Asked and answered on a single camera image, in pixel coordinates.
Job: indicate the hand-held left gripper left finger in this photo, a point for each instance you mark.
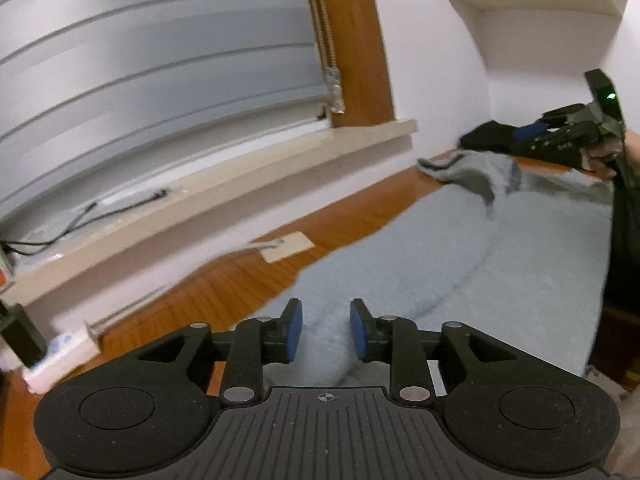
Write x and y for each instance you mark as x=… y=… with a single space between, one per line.
x=295 y=330

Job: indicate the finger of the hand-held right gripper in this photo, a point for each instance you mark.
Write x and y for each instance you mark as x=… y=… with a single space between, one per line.
x=530 y=132

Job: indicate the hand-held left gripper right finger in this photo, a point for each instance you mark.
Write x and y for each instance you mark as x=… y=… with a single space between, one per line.
x=357 y=330

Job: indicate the grey hoodie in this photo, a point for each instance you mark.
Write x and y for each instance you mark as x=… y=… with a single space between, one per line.
x=475 y=270

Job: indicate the person's right hand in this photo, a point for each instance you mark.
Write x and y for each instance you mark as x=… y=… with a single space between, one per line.
x=602 y=155

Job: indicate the beige paper sheet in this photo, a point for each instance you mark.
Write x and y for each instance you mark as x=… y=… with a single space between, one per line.
x=290 y=249

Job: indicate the cream window sill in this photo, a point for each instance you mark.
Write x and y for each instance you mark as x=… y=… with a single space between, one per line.
x=200 y=200

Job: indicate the white power strip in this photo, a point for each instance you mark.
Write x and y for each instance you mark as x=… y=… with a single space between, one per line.
x=60 y=355

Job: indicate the black power adapter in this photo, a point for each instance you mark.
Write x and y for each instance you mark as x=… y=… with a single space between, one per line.
x=20 y=340

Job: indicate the grey window blind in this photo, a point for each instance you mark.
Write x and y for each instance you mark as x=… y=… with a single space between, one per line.
x=150 y=60

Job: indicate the wooden window frame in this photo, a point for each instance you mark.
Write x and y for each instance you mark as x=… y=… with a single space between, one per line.
x=360 y=35

